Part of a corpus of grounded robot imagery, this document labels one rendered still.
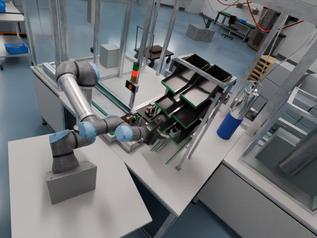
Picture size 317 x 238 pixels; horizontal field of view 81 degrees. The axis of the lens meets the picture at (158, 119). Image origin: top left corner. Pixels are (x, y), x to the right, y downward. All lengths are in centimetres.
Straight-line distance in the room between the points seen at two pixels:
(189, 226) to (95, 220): 133
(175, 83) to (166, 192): 77
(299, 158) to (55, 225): 169
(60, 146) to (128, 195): 53
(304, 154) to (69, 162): 161
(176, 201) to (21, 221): 91
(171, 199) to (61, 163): 75
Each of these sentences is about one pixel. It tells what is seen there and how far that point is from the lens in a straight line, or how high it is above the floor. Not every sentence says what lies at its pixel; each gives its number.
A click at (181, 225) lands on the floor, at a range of 235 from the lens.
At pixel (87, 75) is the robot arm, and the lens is 115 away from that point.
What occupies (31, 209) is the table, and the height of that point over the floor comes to 86.
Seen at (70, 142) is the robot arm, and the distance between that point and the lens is 123.
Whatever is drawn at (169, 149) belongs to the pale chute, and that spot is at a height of 105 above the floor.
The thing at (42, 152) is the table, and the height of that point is 86.
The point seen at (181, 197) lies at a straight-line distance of 145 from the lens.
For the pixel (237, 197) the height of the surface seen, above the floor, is 58.
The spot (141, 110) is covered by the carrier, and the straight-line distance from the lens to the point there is 180.
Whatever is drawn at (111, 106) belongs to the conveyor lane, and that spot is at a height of 92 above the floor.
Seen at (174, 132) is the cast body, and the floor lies 126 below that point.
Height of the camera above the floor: 207
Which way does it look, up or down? 39 degrees down
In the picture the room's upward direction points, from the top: 19 degrees clockwise
